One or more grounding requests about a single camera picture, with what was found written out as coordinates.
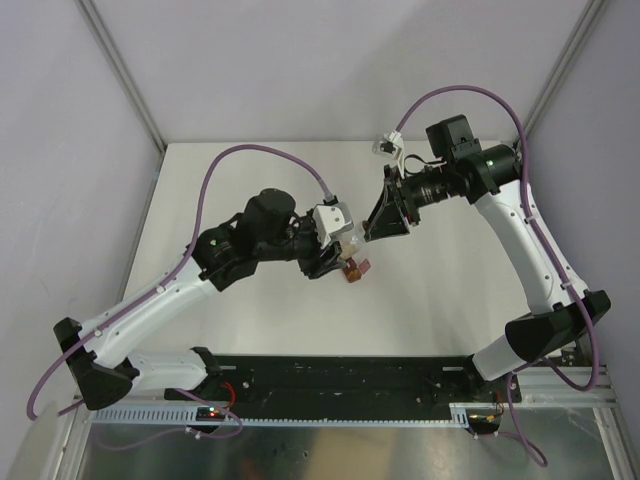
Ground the clear pill bottle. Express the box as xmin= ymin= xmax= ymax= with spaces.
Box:
xmin=339 ymin=223 xmax=366 ymax=260

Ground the right aluminium frame post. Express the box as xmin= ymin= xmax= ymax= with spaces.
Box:
xmin=523 ymin=0 xmax=610 ymax=138

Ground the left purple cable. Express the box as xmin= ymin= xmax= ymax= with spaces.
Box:
xmin=25 ymin=144 xmax=334 ymax=441

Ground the red weekly pill organizer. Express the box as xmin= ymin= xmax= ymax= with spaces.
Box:
xmin=342 ymin=257 xmax=371 ymax=284

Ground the left aluminium frame post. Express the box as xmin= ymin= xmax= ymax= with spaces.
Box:
xmin=74 ymin=0 xmax=167 ymax=154

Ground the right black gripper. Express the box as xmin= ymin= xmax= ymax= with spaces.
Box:
xmin=365 ymin=162 xmax=455 ymax=242

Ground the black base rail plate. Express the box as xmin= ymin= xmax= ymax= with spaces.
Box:
xmin=194 ymin=355 xmax=521 ymax=422

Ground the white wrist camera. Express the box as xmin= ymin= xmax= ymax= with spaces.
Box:
xmin=372 ymin=130 xmax=406 ymax=178
xmin=312 ymin=202 xmax=354 ymax=248

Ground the shiny metal front plate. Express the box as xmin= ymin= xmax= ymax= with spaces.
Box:
xmin=78 ymin=409 xmax=615 ymax=479

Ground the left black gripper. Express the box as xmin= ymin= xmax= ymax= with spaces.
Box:
xmin=257 ymin=205 xmax=346 ymax=279

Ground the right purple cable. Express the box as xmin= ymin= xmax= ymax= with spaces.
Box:
xmin=394 ymin=84 xmax=599 ymax=469

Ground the grey slotted cable duct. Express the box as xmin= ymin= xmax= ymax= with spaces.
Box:
xmin=99 ymin=403 xmax=516 ymax=429

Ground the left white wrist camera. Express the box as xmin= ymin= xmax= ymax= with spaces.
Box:
xmin=312 ymin=202 xmax=354 ymax=248

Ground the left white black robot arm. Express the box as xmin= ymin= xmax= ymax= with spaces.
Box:
xmin=54 ymin=189 xmax=353 ymax=411

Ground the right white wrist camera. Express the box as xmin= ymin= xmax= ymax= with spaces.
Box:
xmin=372 ymin=130 xmax=406 ymax=178

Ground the purple cable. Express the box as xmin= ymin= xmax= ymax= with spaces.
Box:
xmin=394 ymin=84 xmax=599 ymax=469
xmin=25 ymin=144 xmax=334 ymax=441

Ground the aluminium frame post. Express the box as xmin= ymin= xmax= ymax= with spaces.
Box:
xmin=74 ymin=0 xmax=167 ymax=154
xmin=523 ymin=0 xmax=610 ymax=138

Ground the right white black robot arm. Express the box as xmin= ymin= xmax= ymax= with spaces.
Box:
xmin=364 ymin=115 xmax=611 ymax=401

